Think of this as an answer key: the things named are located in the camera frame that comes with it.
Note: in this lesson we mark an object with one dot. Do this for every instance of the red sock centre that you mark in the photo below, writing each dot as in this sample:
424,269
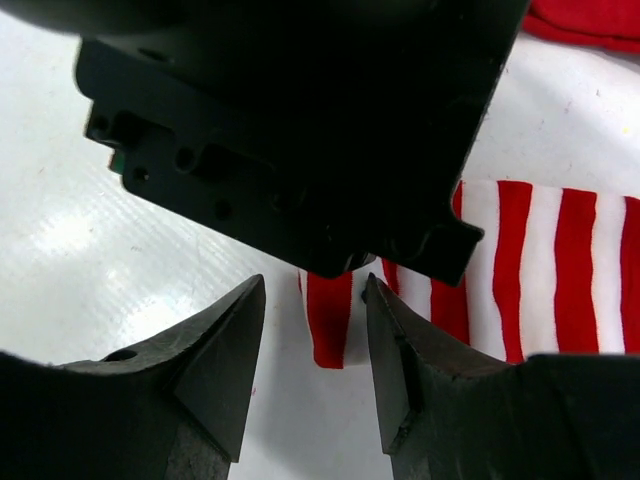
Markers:
609,24

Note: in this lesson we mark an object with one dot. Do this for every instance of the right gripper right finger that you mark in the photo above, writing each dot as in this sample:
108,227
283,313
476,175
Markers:
448,411

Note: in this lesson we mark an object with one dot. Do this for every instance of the red white striped sock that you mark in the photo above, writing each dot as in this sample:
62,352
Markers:
557,270

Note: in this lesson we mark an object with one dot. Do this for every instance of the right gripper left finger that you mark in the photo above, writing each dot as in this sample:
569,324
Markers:
173,406

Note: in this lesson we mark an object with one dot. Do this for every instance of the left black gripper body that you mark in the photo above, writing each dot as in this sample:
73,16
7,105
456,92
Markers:
324,133

